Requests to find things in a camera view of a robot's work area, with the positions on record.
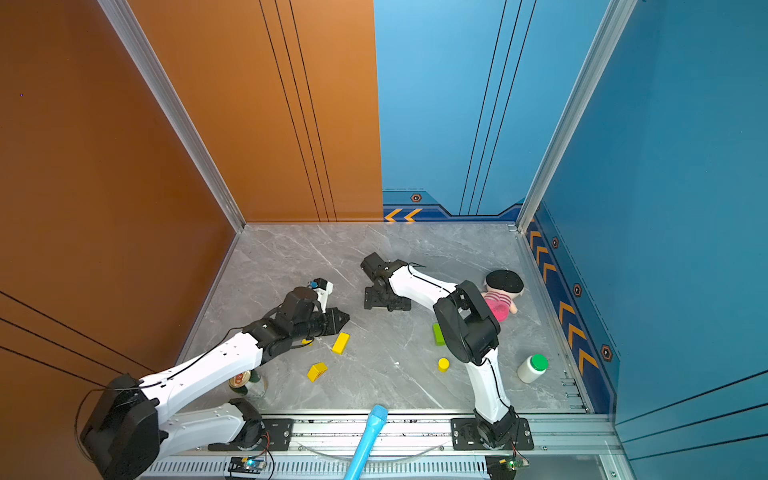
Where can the yellow cylinder block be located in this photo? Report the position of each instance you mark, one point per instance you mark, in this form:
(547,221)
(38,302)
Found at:
(443,365)

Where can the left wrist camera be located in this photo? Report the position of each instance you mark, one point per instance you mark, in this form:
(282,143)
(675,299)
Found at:
(323,289)

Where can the yellow long block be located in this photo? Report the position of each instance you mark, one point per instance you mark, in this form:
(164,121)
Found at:
(341,343)

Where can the white bottle green cap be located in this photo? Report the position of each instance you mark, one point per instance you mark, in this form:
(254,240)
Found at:
(532,368)

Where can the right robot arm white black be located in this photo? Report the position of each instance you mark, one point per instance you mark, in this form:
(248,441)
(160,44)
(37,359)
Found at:
(469,328)

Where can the green rectangular block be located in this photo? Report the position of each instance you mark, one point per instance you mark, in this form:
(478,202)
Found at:
(438,335)

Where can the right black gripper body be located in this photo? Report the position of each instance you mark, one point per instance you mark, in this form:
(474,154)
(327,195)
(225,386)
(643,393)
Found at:
(376,300)

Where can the left circuit board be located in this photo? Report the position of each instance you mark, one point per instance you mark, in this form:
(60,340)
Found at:
(248,467)

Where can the circuit board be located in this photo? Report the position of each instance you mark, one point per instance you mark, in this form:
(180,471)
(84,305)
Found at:
(505,467)
(248,467)

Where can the aluminium front rail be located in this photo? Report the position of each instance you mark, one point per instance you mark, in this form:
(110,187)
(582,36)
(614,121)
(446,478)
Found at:
(408,446)

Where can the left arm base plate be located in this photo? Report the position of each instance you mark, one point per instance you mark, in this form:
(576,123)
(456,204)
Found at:
(269,434)

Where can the cyan tube pole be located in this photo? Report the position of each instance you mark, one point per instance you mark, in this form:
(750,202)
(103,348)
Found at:
(375,422)

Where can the plush doll pink black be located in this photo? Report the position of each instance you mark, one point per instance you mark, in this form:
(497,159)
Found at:
(502,287)

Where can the right circuit board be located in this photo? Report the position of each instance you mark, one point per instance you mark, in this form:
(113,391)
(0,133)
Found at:
(505,467)

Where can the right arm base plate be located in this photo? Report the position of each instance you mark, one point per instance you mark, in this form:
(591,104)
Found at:
(476,434)

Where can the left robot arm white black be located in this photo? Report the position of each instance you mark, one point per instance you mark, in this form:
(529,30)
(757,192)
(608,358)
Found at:
(136,422)

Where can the metal tin can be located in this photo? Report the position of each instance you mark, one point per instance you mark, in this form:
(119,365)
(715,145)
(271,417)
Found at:
(249,384)

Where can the yellow block near front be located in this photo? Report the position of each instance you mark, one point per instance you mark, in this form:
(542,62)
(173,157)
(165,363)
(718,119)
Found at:
(316,371)

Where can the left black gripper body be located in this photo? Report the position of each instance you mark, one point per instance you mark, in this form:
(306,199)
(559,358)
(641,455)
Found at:
(314,329)

